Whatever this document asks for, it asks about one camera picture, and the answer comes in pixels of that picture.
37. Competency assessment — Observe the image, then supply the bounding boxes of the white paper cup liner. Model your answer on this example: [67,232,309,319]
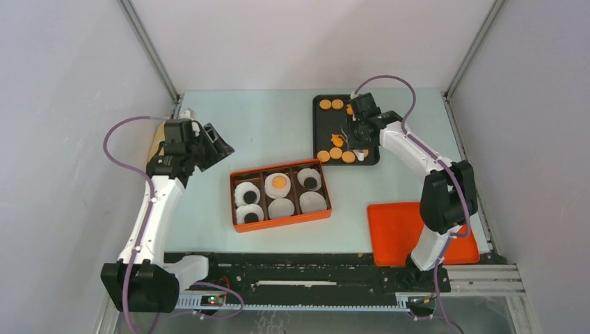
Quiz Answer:
[234,182,260,207]
[268,198,295,220]
[264,173,291,199]
[236,204,264,225]
[299,191,328,214]
[296,168,322,191]

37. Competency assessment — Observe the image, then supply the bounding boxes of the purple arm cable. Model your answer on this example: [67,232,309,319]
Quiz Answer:
[353,75,472,334]
[102,116,245,334]

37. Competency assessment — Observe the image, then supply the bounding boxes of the black sandwich cookie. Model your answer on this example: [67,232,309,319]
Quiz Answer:
[242,190,259,205]
[244,212,260,223]
[303,177,318,191]

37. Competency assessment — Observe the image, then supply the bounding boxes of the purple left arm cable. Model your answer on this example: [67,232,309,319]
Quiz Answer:
[102,116,245,334]

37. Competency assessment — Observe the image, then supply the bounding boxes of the orange box lid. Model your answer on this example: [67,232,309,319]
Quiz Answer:
[367,202,480,267]

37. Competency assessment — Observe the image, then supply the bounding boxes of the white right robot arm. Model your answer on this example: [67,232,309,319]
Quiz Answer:
[346,93,478,291]

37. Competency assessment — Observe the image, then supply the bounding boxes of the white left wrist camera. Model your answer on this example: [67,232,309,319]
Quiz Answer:
[177,109,200,136]

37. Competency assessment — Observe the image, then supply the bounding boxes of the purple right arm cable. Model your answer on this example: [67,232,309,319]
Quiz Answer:
[353,75,472,334]

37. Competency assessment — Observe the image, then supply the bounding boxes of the star orange cookie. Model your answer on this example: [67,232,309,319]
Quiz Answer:
[330,134,345,148]

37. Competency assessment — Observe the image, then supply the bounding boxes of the yellow cloth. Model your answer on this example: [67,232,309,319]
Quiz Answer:
[147,122,165,161]

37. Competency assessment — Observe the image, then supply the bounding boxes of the black cookie tray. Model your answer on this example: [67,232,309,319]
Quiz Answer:
[312,94,381,166]

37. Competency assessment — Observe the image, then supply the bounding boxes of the orange cookie box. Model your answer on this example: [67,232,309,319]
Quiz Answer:
[229,159,332,233]

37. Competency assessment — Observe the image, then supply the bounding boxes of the metal tongs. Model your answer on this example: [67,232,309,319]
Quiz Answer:
[340,127,364,161]

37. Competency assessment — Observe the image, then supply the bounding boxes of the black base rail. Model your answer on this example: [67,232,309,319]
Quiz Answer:
[204,253,451,308]

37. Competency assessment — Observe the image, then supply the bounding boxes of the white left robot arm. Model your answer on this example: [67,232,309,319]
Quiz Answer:
[100,118,234,313]

